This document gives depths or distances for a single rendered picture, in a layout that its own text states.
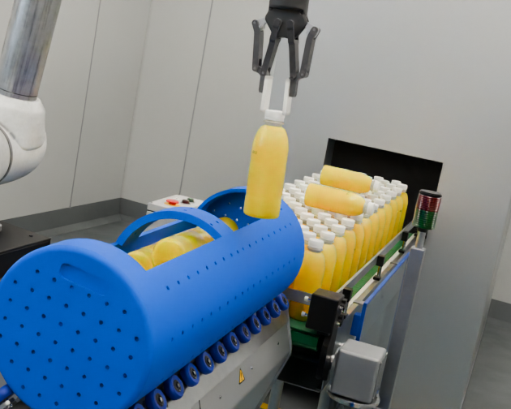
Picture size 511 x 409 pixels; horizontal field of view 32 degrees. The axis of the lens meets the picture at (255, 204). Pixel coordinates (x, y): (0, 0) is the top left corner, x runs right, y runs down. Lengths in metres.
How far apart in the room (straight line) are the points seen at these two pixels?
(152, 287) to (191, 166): 5.45
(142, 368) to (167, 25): 5.66
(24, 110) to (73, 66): 4.15
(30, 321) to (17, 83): 0.79
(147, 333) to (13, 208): 4.69
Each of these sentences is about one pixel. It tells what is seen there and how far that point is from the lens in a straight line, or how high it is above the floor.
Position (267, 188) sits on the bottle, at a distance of 1.74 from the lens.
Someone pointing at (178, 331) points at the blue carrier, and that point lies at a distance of 1.45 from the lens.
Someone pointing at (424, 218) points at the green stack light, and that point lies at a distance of 2.48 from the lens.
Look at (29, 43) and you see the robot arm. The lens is 2.08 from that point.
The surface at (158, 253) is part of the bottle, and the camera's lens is 1.70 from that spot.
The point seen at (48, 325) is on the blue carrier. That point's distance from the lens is 1.43.
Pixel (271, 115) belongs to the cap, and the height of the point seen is 1.44.
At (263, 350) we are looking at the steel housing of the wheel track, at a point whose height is 0.89.
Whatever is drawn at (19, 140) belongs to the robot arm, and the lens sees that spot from 2.09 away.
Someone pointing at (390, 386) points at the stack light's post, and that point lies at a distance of 2.62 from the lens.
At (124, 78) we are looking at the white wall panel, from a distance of 6.82.
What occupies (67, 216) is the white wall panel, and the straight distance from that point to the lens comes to 6.53.
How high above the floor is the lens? 1.59
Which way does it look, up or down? 11 degrees down
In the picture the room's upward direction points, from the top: 11 degrees clockwise
